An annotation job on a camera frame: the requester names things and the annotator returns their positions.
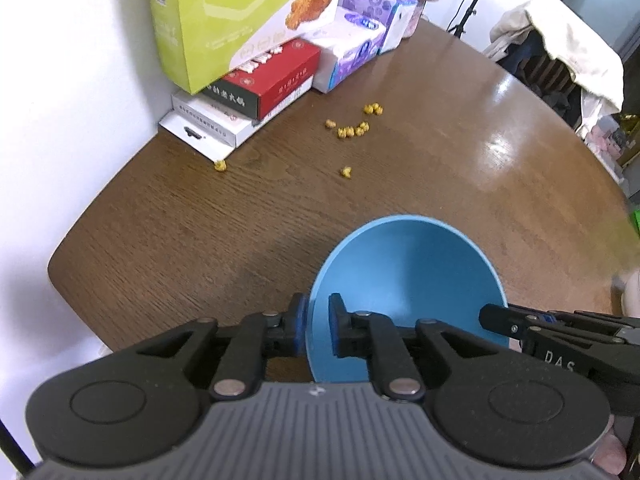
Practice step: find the white printed box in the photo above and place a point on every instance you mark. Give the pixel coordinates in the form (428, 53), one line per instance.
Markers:
(210, 110)

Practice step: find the pale pink plate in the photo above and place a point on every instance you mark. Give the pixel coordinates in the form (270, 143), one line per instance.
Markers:
(629, 280)

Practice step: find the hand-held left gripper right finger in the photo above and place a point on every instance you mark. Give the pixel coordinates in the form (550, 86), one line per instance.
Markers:
(336, 327)

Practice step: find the dark wooden chair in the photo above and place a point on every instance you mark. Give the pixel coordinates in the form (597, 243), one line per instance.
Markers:
(545, 72)

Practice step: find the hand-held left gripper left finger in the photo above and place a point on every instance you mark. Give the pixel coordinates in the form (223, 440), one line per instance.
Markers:
(299, 325)

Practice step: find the green paper bag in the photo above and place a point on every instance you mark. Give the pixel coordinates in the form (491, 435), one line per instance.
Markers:
(636, 222)

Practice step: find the white box black mark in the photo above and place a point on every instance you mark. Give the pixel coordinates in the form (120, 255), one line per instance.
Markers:
(200, 137)

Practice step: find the red box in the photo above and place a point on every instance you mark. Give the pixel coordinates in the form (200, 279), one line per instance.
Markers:
(280, 80)

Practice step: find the blue bowl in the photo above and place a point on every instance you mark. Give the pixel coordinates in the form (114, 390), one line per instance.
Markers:
(410, 270)

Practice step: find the dark blue garment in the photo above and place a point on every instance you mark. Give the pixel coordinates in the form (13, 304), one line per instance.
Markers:
(520, 55)

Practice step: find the purple tissue pack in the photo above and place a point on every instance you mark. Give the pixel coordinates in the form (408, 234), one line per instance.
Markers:
(345, 50)

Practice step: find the yellow-green snack box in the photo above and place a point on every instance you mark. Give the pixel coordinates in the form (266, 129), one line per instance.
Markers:
(210, 25)

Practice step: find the scattered yellow popcorn pieces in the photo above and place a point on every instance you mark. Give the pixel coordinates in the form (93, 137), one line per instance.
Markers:
(345, 132)

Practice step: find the black cloth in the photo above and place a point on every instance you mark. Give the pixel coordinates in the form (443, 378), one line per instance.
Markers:
(556, 105)

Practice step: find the chair with white cloth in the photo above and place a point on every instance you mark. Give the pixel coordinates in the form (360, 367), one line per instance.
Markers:
(570, 30)

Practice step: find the person's right hand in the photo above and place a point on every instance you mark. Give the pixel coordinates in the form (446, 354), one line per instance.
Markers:
(611, 455)

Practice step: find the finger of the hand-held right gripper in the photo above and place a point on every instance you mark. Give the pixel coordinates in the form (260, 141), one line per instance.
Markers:
(575, 317)
(505, 322)

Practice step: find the purple tissue box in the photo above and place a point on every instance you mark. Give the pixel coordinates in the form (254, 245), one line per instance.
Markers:
(380, 0)

